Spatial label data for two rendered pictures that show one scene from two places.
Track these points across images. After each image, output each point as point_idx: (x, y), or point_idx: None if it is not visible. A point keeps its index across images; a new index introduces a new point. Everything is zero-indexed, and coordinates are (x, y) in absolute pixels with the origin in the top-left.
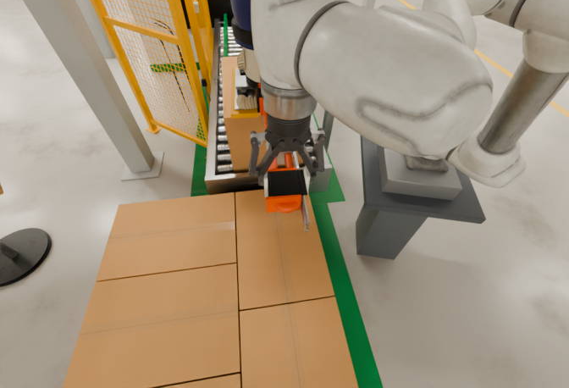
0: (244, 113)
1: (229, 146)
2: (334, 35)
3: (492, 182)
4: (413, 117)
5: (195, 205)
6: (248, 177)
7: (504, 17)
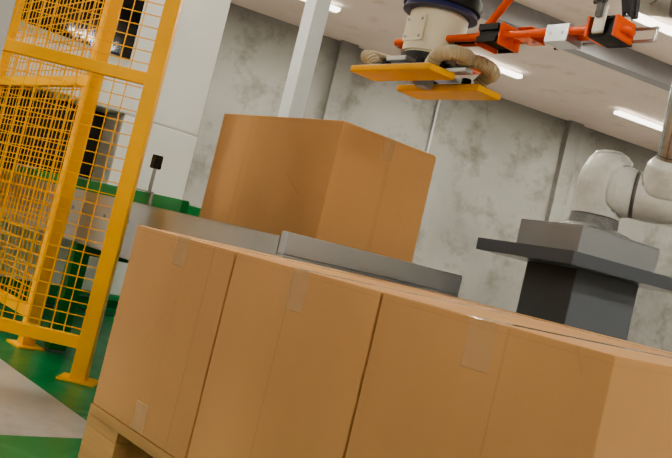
0: (442, 68)
1: (329, 181)
2: None
3: None
4: None
5: (290, 259)
6: (352, 251)
7: (666, 1)
